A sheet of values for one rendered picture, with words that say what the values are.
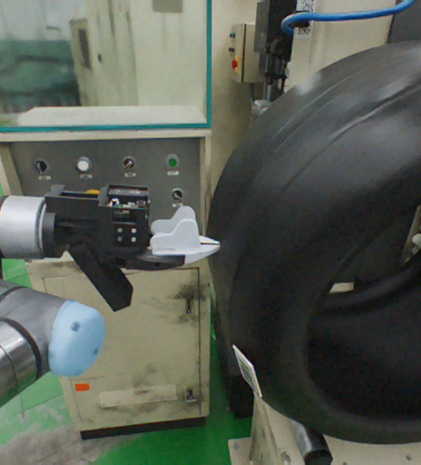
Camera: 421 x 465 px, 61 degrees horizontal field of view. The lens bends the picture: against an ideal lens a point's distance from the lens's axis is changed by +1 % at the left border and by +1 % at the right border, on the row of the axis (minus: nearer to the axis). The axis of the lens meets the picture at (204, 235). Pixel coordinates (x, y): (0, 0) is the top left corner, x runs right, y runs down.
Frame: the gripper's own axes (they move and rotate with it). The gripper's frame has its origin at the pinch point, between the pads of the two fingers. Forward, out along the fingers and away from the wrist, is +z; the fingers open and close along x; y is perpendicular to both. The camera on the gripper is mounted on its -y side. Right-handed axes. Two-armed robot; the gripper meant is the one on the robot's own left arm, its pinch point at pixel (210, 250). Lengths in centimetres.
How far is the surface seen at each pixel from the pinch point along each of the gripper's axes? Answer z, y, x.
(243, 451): 34, -118, 40
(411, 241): 64, -17, 38
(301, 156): 6.7, 15.3, -6.1
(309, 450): 18.2, -29.0, -10.1
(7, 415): -65, -132, 69
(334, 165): 8.8, 15.4, -9.1
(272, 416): 16.2, -34.6, -0.8
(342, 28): 22.1, 28.9, 25.7
